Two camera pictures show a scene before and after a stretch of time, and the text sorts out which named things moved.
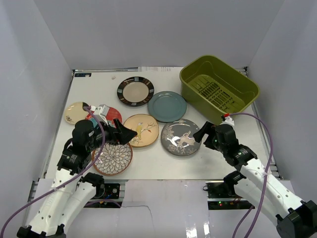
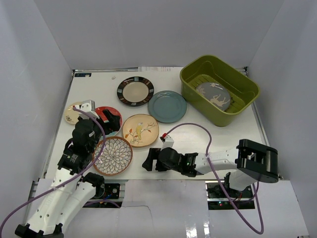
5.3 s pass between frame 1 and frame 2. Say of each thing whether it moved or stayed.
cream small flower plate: stayed
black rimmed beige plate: stayed
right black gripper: moved
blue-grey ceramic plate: stayed
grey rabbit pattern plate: moved
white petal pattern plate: stayed
